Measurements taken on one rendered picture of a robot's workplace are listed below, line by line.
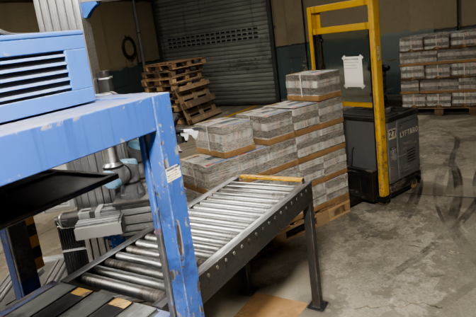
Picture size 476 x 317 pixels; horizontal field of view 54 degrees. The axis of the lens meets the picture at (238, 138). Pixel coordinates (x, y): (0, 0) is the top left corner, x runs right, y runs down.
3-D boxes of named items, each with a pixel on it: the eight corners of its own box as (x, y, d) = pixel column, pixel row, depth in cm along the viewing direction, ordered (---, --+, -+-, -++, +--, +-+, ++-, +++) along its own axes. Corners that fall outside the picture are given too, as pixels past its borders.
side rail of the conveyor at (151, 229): (234, 194, 302) (231, 176, 299) (241, 194, 299) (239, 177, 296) (64, 306, 192) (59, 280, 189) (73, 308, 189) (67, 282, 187)
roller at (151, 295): (88, 280, 197) (86, 269, 196) (173, 302, 172) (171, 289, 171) (78, 286, 193) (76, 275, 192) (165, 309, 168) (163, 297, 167)
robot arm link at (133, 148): (142, 161, 319) (139, 142, 316) (125, 162, 324) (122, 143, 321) (151, 156, 330) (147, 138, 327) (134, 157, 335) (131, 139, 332)
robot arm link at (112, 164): (133, 182, 271) (116, 90, 259) (118, 191, 257) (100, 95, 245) (116, 182, 275) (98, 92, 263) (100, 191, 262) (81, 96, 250)
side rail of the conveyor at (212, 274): (305, 199, 275) (303, 180, 272) (314, 200, 272) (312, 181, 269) (156, 335, 165) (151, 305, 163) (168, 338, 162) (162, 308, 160)
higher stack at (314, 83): (297, 211, 434) (283, 74, 406) (319, 202, 451) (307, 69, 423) (329, 221, 404) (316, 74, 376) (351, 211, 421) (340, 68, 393)
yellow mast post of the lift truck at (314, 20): (321, 182, 477) (305, 8, 439) (327, 180, 482) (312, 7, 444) (329, 184, 470) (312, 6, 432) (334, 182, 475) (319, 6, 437)
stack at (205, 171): (194, 259, 367) (178, 158, 349) (298, 211, 434) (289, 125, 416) (222, 275, 337) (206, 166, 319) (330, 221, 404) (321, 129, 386)
